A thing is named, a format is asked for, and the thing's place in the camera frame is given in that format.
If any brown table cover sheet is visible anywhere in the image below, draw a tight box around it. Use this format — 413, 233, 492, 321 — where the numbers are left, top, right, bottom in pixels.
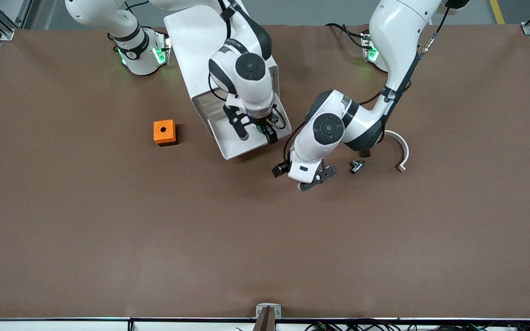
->
0, 23, 530, 320

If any orange box with hole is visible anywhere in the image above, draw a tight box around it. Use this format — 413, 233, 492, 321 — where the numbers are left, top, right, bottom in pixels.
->
153, 120, 179, 147

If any white curved clip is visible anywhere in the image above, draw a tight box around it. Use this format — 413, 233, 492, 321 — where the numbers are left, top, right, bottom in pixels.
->
383, 130, 410, 173

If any black arm base cable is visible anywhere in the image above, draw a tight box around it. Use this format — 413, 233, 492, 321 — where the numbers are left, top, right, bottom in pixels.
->
325, 22, 368, 49

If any grey table edge bracket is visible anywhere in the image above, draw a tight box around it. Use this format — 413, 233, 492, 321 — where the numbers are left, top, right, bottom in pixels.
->
255, 303, 282, 319

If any brown post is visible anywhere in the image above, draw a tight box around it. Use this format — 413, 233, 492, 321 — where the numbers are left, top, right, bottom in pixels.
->
252, 307, 277, 331

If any black cable bundle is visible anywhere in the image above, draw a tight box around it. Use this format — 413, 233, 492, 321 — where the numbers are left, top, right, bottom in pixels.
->
306, 320, 530, 331

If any white table edge rail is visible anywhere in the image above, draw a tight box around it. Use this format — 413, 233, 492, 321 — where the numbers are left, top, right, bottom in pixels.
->
0, 317, 530, 331

